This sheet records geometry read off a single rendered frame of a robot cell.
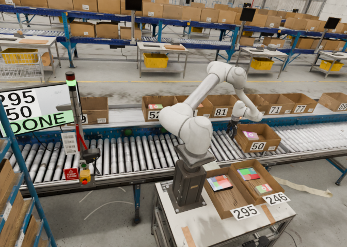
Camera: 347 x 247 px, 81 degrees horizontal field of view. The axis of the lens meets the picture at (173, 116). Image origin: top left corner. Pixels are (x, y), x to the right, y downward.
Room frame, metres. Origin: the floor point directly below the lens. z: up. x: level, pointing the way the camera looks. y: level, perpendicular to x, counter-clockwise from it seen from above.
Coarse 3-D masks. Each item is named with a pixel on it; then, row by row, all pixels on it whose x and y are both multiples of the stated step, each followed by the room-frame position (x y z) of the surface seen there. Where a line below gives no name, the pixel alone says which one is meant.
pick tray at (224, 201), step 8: (224, 168) 1.34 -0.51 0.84; (208, 176) 1.28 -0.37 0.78; (232, 176) 1.29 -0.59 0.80; (208, 184) 1.13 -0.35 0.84; (232, 184) 1.24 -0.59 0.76; (240, 184) 1.19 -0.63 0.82; (208, 192) 1.11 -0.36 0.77; (216, 192) 1.13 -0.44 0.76; (224, 192) 1.14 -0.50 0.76; (232, 192) 1.15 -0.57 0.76; (240, 192) 1.16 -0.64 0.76; (248, 192) 1.10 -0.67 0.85; (216, 200) 1.00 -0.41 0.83; (224, 200) 1.06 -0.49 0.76; (232, 200) 1.07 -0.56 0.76; (240, 200) 1.08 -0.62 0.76; (248, 200) 1.07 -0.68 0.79; (216, 208) 0.98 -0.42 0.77; (224, 208) 0.99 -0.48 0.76; (232, 208) 1.00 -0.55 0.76; (224, 216) 0.91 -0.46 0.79; (232, 216) 0.94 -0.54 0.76
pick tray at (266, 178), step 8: (248, 160) 1.48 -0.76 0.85; (256, 160) 1.50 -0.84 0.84; (232, 168) 1.37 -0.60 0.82; (240, 168) 1.44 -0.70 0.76; (256, 168) 1.46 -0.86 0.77; (264, 168) 1.39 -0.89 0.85; (240, 176) 1.26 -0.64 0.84; (264, 176) 1.36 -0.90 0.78; (248, 184) 1.26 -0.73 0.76; (256, 184) 1.27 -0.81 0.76; (272, 184) 1.27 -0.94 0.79; (256, 192) 1.18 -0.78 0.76; (272, 192) 1.21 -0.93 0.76; (256, 200) 1.06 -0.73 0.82; (264, 200) 1.09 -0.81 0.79
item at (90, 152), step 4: (96, 148) 1.11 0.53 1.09; (84, 152) 1.07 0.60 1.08; (88, 152) 1.06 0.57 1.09; (92, 152) 1.07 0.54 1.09; (96, 152) 1.07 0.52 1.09; (100, 152) 1.10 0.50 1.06; (84, 156) 1.04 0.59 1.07; (88, 156) 1.05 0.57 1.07; (92, 156) 1.06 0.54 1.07; (96, 156) 1.06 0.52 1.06; (100, 156) 1.08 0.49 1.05; (88, 160) 1.06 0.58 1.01; (92, 160) 1.07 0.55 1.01
